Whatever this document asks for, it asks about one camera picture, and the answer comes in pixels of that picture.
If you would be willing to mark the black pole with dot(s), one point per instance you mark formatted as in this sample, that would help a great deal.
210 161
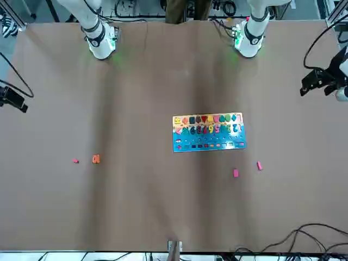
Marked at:
53 12

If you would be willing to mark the black white striped shoe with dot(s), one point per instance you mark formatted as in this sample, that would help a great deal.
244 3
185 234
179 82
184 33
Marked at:
9 25

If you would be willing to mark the person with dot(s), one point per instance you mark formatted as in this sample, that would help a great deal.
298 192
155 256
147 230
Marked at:
176 11

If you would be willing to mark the aluminium frame post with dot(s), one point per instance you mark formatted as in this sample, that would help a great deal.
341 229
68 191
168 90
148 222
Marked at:
174 250

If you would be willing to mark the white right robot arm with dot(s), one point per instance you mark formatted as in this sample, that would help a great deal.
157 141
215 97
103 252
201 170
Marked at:
99 46

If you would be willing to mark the wide pink block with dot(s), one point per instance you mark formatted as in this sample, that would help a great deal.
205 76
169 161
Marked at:
236 173

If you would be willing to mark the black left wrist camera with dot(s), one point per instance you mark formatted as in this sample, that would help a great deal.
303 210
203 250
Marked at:
331 88

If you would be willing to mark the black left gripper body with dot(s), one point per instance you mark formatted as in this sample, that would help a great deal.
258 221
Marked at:
341 65

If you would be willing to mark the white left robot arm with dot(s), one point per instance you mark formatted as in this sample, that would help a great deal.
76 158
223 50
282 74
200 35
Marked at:
251 46

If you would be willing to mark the aluminium frame rail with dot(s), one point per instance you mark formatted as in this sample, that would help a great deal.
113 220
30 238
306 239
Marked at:
19 23
331 21

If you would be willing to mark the small red piece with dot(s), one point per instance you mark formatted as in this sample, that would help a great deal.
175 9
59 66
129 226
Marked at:
75 161

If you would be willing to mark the narrow pink block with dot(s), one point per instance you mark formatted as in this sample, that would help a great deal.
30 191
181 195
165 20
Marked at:
259 166

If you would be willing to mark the orange number piece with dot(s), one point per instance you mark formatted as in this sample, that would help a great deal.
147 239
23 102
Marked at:
96 159

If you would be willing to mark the colourful toy puzzle board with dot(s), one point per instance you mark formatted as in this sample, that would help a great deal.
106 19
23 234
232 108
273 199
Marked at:
209 141

